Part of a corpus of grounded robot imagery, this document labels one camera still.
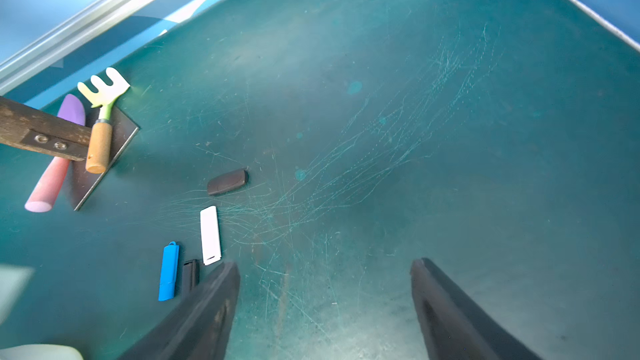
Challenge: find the back aluminium frame bar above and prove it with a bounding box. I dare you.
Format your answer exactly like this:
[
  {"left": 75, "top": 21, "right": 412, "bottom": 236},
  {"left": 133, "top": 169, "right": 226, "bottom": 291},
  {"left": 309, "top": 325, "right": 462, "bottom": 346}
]
[{"left": 1, "top": 0, "right": 154, "bottom": 95}]

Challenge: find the blue usb flash drive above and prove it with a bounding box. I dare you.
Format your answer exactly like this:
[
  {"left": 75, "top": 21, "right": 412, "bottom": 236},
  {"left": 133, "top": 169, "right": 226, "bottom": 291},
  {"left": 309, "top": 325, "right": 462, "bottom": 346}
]
[{"left": 158, "top": 241, "right": 180, "bottom": 302}]

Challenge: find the white usb flash drive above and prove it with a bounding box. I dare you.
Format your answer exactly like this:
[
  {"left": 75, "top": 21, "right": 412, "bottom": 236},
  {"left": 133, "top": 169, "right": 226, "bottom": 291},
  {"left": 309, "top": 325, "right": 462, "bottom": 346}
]
[{"left": 200, "top": 206, "right": 222, "bottom": 266}]

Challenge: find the black oval usb drive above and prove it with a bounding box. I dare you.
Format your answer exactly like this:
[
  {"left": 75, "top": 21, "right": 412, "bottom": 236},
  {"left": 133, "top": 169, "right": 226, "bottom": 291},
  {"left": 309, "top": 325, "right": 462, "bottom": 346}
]
[{"left": 207, "top": 168, "right": 248, "bottom": 196}]

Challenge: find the pink cherry blossom tree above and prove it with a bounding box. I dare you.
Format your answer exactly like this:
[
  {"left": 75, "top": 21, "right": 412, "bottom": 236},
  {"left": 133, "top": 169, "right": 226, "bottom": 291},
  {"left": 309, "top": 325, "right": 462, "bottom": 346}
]
[{"left": 1, "top": 97, "right": 91, "bottom": 161}]

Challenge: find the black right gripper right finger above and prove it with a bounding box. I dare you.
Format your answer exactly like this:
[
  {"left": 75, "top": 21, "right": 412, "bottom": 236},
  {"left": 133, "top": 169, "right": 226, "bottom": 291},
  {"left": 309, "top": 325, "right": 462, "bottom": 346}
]
[{"left": 410, "top": 258, "right": 539, "bottom": 359}]

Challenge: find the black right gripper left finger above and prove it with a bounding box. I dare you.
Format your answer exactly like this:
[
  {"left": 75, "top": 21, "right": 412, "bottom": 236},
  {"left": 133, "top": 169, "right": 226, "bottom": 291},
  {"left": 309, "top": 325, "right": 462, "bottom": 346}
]
[{"left": 120, "top": 262, "right": 241, "bottom": 359}]

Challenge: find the black glossy usb drive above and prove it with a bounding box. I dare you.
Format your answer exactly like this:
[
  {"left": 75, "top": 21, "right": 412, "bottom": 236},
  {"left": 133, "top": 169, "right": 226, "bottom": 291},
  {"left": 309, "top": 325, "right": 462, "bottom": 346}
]
[{"left": 181, "top": 259, "right": 199, "bottom": 295}]

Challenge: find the dark tree base plate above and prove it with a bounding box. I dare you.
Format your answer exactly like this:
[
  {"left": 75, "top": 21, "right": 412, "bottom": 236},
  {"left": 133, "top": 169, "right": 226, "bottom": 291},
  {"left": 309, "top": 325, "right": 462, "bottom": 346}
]
[{"left": 67, "top": 108, "right": 139, "bottom": 211}]

